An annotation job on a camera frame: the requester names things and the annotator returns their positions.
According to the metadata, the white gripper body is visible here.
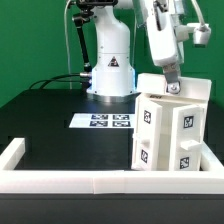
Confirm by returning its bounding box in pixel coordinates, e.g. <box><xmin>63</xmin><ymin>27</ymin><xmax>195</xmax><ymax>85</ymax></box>
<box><xmin>145</xmin><ymin>0</ymin><xmax>183</xmax><ymax>67</ymax></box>

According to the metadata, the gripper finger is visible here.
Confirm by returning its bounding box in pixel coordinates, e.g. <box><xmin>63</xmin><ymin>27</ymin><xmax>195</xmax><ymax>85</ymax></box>
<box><xmin>163</xmin><ymin>63</ymin><xmax>181</xmax><ymax>94</ymax></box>

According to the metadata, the white cabinet body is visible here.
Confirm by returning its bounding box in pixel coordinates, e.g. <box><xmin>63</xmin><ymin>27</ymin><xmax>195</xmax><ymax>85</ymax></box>
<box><xmin>143</xmin><ymin>94</ymin><xmax>208</xmax><ymax>171</ymax></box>

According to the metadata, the white cabinet top block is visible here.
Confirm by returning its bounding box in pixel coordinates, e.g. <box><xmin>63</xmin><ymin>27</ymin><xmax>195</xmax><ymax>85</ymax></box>
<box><xmin>137</xmin><ymin>73</ymin><xmax>212</xmax><ymax>101</ymax></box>

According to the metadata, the white cabinet door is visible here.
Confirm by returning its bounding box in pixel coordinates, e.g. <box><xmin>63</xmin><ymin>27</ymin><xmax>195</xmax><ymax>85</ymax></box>
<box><xmin>131</xmin><ymin>94</ymin><xmax>162</xmax><ymax>171</ymax></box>
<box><xmin>168</xmin><ymin>105</ymin><xmax>204</xmax><ymax>171</ymax></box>

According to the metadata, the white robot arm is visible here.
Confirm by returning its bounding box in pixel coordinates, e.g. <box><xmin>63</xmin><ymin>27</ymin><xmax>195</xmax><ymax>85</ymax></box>
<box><xmin>87</xmin><ymin>0</ymin><xmax>184</xmax><ymax>102</ymax></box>

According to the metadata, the white marker sheet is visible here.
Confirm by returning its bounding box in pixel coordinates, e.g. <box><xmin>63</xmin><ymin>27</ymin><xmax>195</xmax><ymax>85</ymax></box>
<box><xmin>69</xmin><ymin>113</ymin><xmax>134</xmax><ymax>129</ymax></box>

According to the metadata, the white U-shaped fence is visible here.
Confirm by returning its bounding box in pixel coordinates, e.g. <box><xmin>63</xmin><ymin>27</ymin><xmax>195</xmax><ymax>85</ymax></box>
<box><xmin>0</xmin><ymin>138</ymin><xmax>224</xmax><ymax>194</ymax></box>

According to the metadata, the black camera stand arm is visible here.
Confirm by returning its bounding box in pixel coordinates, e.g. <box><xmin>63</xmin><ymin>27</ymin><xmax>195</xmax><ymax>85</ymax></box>
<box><xmin>71</xmin><ymin>0</ymin><xmax>118</xmax><ymax>73</ymax></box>

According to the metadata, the black cable bundle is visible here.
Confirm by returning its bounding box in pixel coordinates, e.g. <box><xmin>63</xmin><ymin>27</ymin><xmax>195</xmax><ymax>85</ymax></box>
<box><xmin>29</xmin><ymin>72</ymin><xmax>92</xmax><ymax>90</ymax></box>

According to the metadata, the white cable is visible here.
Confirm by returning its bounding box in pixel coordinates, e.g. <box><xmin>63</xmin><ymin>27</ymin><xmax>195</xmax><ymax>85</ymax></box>
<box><xmin>63</xmin><ymin>0</ymin><xmax>74</xmax><ymax>90</ymax></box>

